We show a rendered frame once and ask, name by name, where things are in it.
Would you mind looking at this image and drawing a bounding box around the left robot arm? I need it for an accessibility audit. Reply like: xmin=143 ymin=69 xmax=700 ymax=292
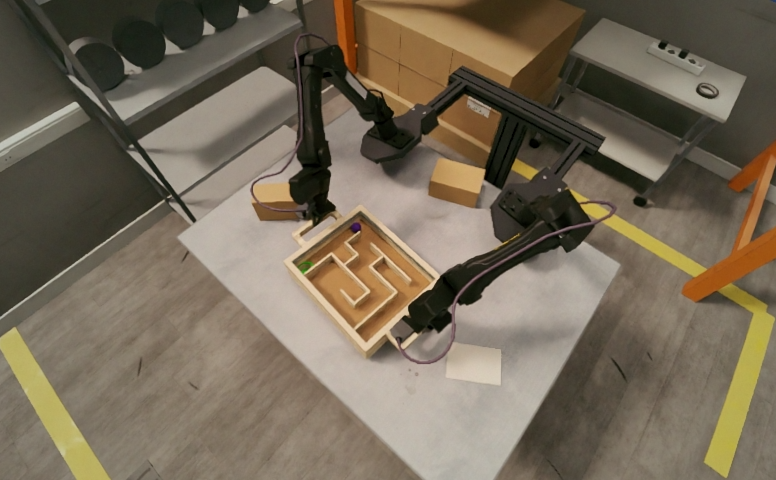
xmin=408 ymin=188 xmax=595 ymax=325

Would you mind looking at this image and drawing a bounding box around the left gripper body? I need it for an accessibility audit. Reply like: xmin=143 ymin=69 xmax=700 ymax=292
xmin=393 ymin=308 xmax=452 ymax=339

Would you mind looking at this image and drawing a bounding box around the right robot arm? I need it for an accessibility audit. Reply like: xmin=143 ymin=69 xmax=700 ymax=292
xmin=287 ymin=44 xmax=414 ymax=205

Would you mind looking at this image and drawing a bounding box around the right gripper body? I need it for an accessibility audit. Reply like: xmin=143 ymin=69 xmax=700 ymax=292
xmin=297 ymin=190 xmax=336 ymax=218

